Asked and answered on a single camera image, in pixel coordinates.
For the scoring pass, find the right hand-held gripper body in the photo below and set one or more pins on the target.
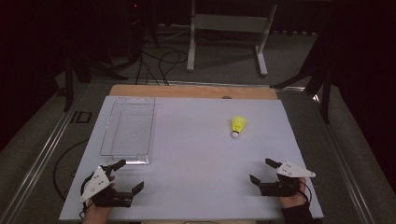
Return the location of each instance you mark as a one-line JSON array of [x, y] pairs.
[[291, 170]]

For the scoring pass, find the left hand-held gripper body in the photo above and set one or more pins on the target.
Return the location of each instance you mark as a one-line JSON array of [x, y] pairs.
[[95, 185]]

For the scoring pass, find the clear plastic tray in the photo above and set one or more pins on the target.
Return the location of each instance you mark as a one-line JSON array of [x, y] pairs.
[[130, 130]]

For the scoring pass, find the yellow shuttlecock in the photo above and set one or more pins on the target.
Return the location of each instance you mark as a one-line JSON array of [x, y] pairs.
[[238, 123]]

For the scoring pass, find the person's left hand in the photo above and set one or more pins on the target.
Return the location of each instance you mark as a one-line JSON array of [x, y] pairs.
[[97, 213]]

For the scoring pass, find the person's right hand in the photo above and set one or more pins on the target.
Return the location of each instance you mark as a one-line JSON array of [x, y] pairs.
[[292, 200]]

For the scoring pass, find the black stand legs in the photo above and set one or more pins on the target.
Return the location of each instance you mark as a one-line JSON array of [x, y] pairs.
[[326, 99], [68, 87]]

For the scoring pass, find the metal floor rail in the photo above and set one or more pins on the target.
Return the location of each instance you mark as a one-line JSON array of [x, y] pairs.
[[218, 83], [345, 168], [37, 165]]

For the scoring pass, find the white metal stand frame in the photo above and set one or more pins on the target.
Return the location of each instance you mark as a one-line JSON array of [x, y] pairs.
[[230, 23]]

